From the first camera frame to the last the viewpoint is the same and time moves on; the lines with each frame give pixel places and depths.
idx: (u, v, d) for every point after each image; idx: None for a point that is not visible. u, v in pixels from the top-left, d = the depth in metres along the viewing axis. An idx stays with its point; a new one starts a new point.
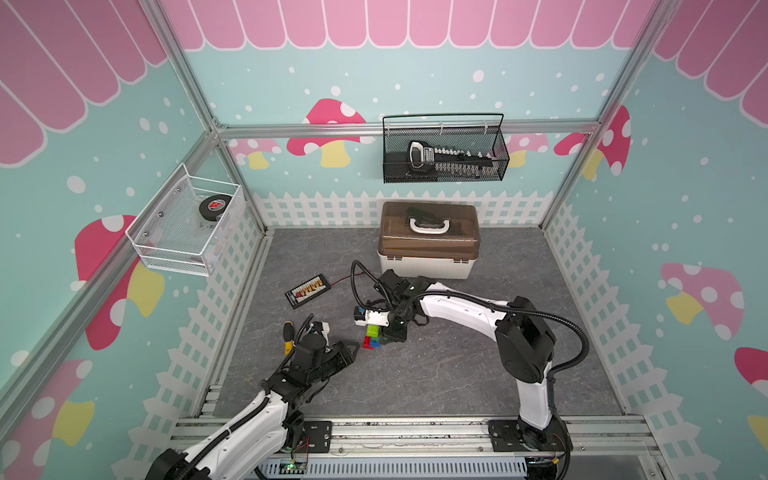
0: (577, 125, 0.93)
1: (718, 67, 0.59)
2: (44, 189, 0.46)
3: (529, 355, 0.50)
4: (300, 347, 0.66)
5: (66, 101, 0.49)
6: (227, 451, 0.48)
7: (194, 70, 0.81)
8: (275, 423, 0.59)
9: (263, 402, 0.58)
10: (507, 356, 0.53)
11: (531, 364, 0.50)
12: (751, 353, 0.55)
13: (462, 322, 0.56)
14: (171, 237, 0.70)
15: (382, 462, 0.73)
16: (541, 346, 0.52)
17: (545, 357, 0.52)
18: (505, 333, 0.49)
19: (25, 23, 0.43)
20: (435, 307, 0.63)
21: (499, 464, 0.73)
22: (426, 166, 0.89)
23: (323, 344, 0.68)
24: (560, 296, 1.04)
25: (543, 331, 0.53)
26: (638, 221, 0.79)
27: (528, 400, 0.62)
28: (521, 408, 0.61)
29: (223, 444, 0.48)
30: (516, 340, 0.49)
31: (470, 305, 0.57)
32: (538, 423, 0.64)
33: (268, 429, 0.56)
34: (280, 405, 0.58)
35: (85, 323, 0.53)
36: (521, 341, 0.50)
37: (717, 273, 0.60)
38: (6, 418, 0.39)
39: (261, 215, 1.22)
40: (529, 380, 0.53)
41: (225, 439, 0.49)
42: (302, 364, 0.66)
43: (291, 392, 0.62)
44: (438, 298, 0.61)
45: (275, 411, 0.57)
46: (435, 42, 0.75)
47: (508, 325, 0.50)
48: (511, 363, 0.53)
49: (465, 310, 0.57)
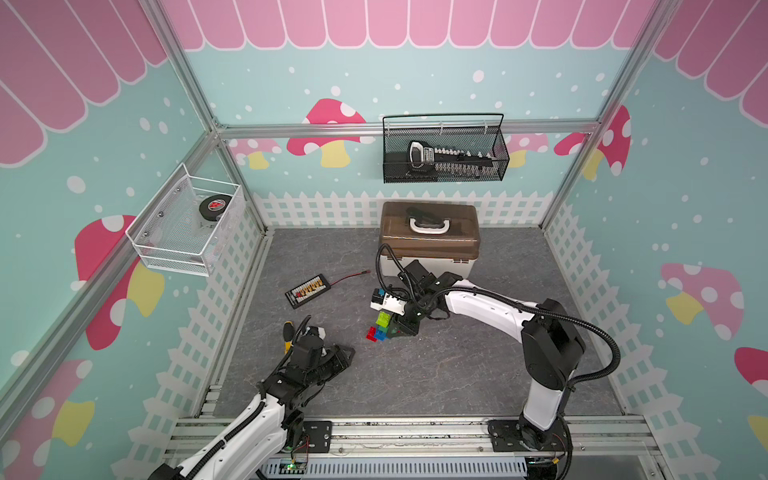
0: (577, 125, 0.93)
1: (718, 68, 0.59)
2: (44, 189, 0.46)
3: (555, 360, 0.48)
4: (298, 347, 0.66)
5: (66, 100, 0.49)
6: (224, 461, 0.47)
7: (194, 70, 0.81)
8: (272, 426, 0.58)
9: (259, 407, 0.57)
10: (532, 359, 0.51)
11: (557, 369, 0.48)
12: (751, 353, 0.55)
13: (486, 320, 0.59)
14: (171, 237, 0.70)
15: (382, 463, 0.73)
16: (569, 352, 0.50)
17: (572, 365, 0.50)
18: (532, 335, 0.47)
19: (25, 23, 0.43)
20: (460, 303, 0.62)
21: (499, 464, 0.73)
22: (426, 166, 0.89)
23: (320, 346, 0.68)
24: (559, 295, 1.04)
25: (573, 338, 0.51)
26: (639, 221, 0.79)
27: (537, 402, 0.61)
28: (526, 405, 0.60)
29: (219, 454, 0.48)
30: (544, 344, 0.47)
31: (496, 304, 0.56)
32: (541, 425, 0.64)
33: (263, 436, 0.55)
34: (276, 408, 0.57)
35: (85, 324, 0.53)
36: (549, 345, 0.48)
37: (716, 273, 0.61)
38: (6, 418, 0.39)
39: (261, 215, 1.22)
40: (553, 386, 0.51)
41: (221, 449, 0.48)
42: (300, 364, 0.66)
43: (287, 393, 0.61)
44: (464, 295, 0.60)
45: (272, 414, 0.57)
46: (435, 43, 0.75)
47: (536, 326, 0.48)
48: (536, 366, 0.51)
49: (491, 307, 0.56)
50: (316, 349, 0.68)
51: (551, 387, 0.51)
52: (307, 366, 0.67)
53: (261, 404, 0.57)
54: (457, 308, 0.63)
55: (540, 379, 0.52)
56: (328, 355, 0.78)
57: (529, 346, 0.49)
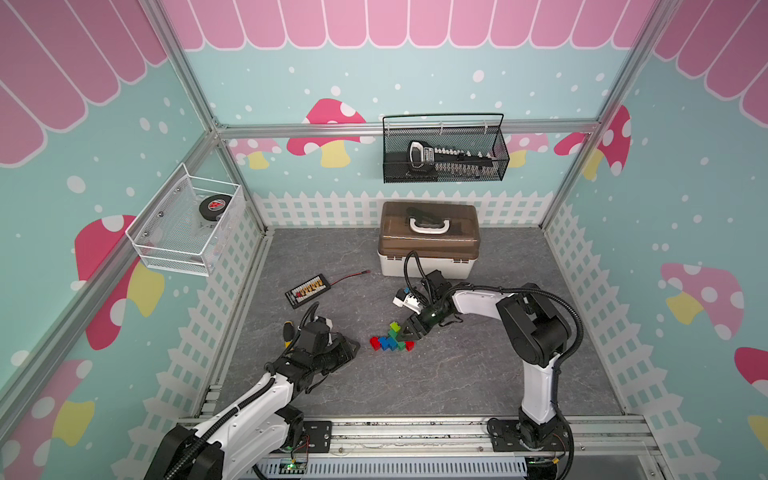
0: (577, 125, 0.93)
1: (718, 68, 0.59)
2: (44, 189, 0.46)
3: (528, 332, 0.53)
4: (305, 330, 0.67)
5: (66, 100, 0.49)
6: (237, 427, 0.48)
7: (194, 70, 0.81)
8: (280, 402, 0.58)
9: (269, 382, 0.58)
10: (512, 335, 0.57)
11: (530, 342, 0.53)
12: (751, 353, 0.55)
13: (485, 311, 0.66)
14: (171, 237, 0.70)
15: (382, 463, 0.73)
16: (548, 329, 0.54)
17: (553, 343, 0.54)
18: (505, 306, 0.55)
19: (25, 24, 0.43)
20: (463, 300, 0.72)
21: (500, 464, 0.73)
22: (426, 166, 0.89)
23: (326, 332, 0.70)
24: (560, 296, 1.04)
25: (552, 317, 0.55)
26: (638, 221, 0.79)
27: (530, 389, 0.64)
28: (524, 399, 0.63)
29: (231, 420, 0.48)
30: (516, 315, 0.54)
31: (487, 293, 0.65)
32: (536, 418, 0.65)
33: (270, 410, 0.56)
34: (286, 385, 0.58)
35: (85, 324, 0.53)
36: (523, 318, 0.54)
37: (717, 273, 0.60)
38: (5, 418, 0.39)
39: (261, 215, 1.22)
40: (536, 362, 0.54)
41: (234, 416, 0.49)
42: (307, 347, 0.67)
43: (295, 373, 0.62)
44: (463, 292, 0.72)
45: (282, 390, 0.57)
46: (435, 43, 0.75)
47: (511, 300, 0.56)
48: (519, 342, 0.56)
49: (482, 295, 0.65)
50: (323, 336, 0.69)
51: (535, 364, 0.55)
52: (314, 350, 0.69)
53: (271, 381, 0.58)
54: (465, 308, 0.72)
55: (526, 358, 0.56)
56: (333, 343, 0.79)
57: (508, 320, 0.56)
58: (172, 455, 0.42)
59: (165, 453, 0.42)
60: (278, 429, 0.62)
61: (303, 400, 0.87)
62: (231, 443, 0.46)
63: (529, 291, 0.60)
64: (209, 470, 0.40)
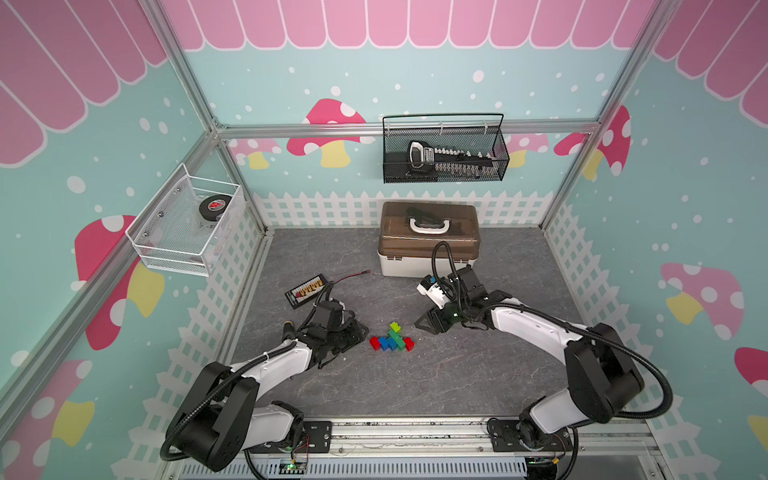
0: (577, 125, 0.93)
1: (718, 68, 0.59)
2: (44, 189, 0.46)
3: (600, 387, 0.45)
4: (321, 306, 0.71)
5: (65, 100, 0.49)
6: (265, 371, 0.50)
7: (194, 70, 0.81)
8: (302, 362, 0.62)
9: (292, 342, 0.62)
10: (576, 382, 0.48)
11: (601, 397, 0.44)
12: (751, 353, 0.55)
13: (533, 339, 0.57)
14: (171, 237, 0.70)
15: (382, 463, 0.73)
16: (619, 381, 0.46)
17: (623, 399, 0.45)
18: (576, 354, 0.45)
19: (25, 24, 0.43)
20: (507, 320, 0.61)
21: (500, 464, 0.73)
22: (426, 166, 0.89)
23: (340, 307, 0.73)
24: (560, 296, 1.04)
25: (627, 371, 0.46)
26: (639, 221, 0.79)
27: (553, 409, 0.60)
28: (537, 407, 0.65)
29: (262, 365, 0.51)
30: (588, 365, 0.45)
31: (542, 323, 0.54)
32: (542, 428, 0.65)
33: (294, 366, 0.59)
34: (306, 349, 0.62)
35: (85, 324, 0.53)
36: (595, 369, 0.45)
37: (717, 273, 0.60)
38: (5, 419, 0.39)
39: (261, 215, 1.22)
40: (599, 419, 0.46)
41: (264, 362, 0.52)
42: (322, 320, 0.71)
43: (312, 343, 0.64)
44: (510, 312, 0.60)
45: (302, 353, 0.61)
46: (435, 43, 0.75)
47: (581, 346, 0.46)
48: (582, 393, 0.47)
49: (537, 325, 0.54)
50: (337, 312, 0.73)
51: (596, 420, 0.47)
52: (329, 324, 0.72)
53: (293, 343, 0.62)
54: (505, 325, 0.62)
55: (586, 411, 0.48)
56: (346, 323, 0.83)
57: (575, 367, 0.46)
58: (210, 385, 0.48)
59: (204, 382, 0.45)
60: (284, 419, 0.63)
61: (303, 400, 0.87)
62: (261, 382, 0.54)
63: (609, 343, 0.47)
64: (244, 399, 0.43)
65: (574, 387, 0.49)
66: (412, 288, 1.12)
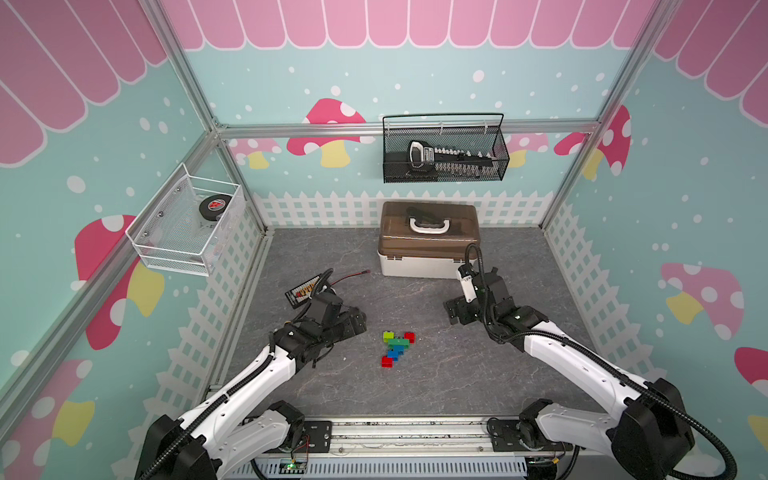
0: (577, 125, 0.93)
1: (718, 68, 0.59)
2: (44, 189, 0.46)
3: (658, 456, 0.41)
4: (316, 300, 0.62)
5: (65, 100, 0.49)
6: (224, 416, 0.44)
7: (194, 70, 0.81)
8: (281, 379, 0.54)
9: (268, 360, 0.53)
10: (625, 439, 0.43)
11: (657, 465, 0.40)
12: (752, 353, 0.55)
13: (575, 379, 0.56)
14: (171, 237, 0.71)
15: (382, 463, 0.73)
16: (674, 444, 0.42)
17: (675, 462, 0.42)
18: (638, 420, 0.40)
19: (25, 24, 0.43)
20: (546, 353, 0.55)
21: (500, 464, 0.73)
22: (426, 166, 0.89)
23: (338, 302, 0.64)
24: (560, 296, 1.04)
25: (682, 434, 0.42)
26: (639, 221, 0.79)
27: (564, 423, 0.59)
28: (545, 413, 0.65)
29: (220, 410, 0.45)
30: (648, 431, 0.40)
31: (591, 366, 0.48)
32: (546, 432, 0.64)
33: (271, 387, 0.52)
34: (285, 362, 0.53)
35: (85, 324, 0.53)
36: (654, 433, 0.40)
37: (716, 273, 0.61)
38: (4, 419, 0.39)
39: (261, 215, 1.22)
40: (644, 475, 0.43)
41: (223, 404, 0.45)
42: (316, 316, 0.62)
43: (298, 347, 0.56)
44: (549, 343, 0.54)
45: (279, 369, 0.52)
46: (435, 42, 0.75)
47: (641, 409, 0.41)
48: (629, 450, 0.44)
49: (584, 369, 0.48)
50: (334, 308, 0.64)
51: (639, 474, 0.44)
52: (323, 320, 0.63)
53: (269, 358, 0.53)
54: (541, 357, 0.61)
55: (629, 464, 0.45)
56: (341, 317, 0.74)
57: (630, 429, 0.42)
58: (159, 445, 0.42)
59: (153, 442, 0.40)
60: (278, 430, 0.62)
61: (303, 400, 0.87)
62: (222, 430, 0.44)
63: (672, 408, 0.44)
64: (191, 467, 0.38)
65: (616, 440, 0.45)
66: (412, 288, 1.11)
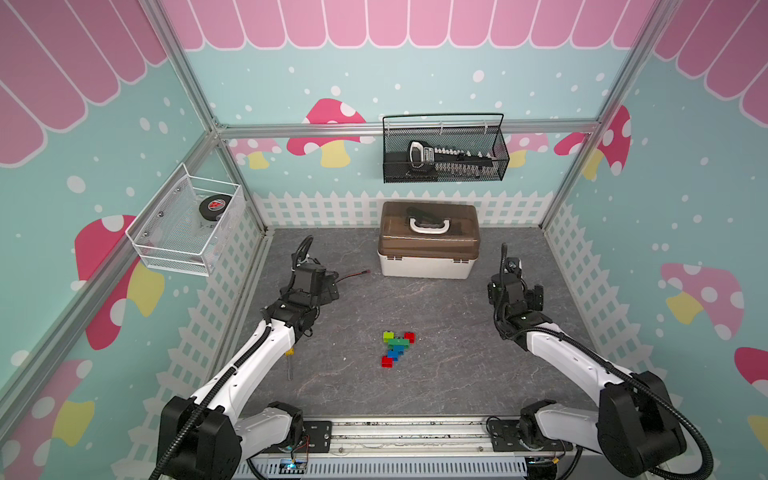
0: (577, 125, 0.93)
1: (718, 68, 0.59)
2: (43, 189, 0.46)
3: (635, 442, 0.41)
4: (301, 270, 0.62)
5: (66, 100, 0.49)
6: (237, 386, 0.45)
7: (194, 70, 0.81)
8: (282, 346, 0.54)
9: (267, 331, 0.53)
10: (605, 426, 0.45)
11: (634, 451, 0.41)
12: (752, 353, 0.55)
13: (568, 372, 0.54)
14: (171, 237, 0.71)
15: (382, 463, 0.73)
16: (657, 437, 0.43)
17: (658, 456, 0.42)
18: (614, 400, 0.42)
19: (25, 24, 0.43)
20: (541, 346, 0.59)
21: (499, 464, 0.73)
22: (426, 166, 0.89)
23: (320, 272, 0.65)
24: (560, 296, 1.04)
25: (669, 429, 0.43)
26: (638, 220, 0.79)
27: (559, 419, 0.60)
28: (544, 410, 0.65)
29: (232, 381, 0.45)
30: (626, 414, 0.42)
31: (581, 357, 0.51)
32: (543, 429, 0.65)
33: (275, 356, 0.53)
34: (284, 331, 0.54)
35: (85, 324, 0.53)
36: (635, 419, 0.42)
37: (716, 273, 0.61)
38: (4, 419, 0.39)
39: (261, 215, 1.22)
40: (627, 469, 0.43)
41: (233, 376, 0.46)
42: (304, 285, 0.63)
43: (293, 316, 0.57)
44: (547, 338, 0.57)
45: (280, 337, 0.53)
46: (435, 42, 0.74)
47: (621, 392, 0.43)
48: (611, 439, 0.45)
49: (574, 359, 0.51)
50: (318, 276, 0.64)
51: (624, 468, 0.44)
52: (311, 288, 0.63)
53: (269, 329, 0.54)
54: (539, 352, 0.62)
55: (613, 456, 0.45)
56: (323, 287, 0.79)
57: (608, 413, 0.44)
58: (177, 424, 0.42)
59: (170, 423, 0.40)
60: (283, 421, 0.63)
61: (303, 400, 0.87)
62: (236, 401, 0.44)
63: (652, 395, 0.45)
64: (216, 434, 0.39)
65: (600, 428, 0.46)
66: (412, 288, 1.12)
